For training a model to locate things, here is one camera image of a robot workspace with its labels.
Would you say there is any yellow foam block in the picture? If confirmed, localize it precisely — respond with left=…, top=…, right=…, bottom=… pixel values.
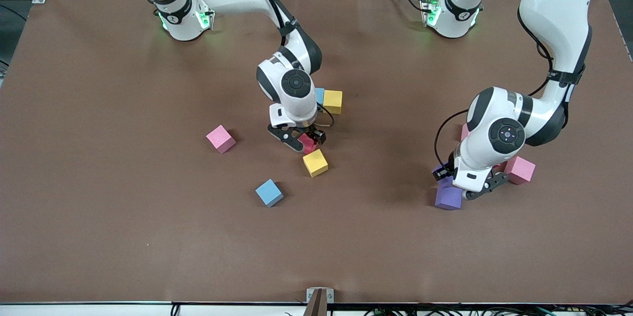
left=303, top=149, right=329, bottom=178
left=323, top=90, right=343, bottom=115

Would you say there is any large table mat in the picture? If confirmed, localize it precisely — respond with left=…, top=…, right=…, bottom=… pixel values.
left=0, top=0, right=633, bottom=304

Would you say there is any small metal bracket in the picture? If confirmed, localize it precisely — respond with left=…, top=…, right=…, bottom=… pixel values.
left=306, top=287, right=334, bottom=316

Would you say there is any white table frame rail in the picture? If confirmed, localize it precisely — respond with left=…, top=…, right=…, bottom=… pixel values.
left=0, top=303, right=633, bottom=316

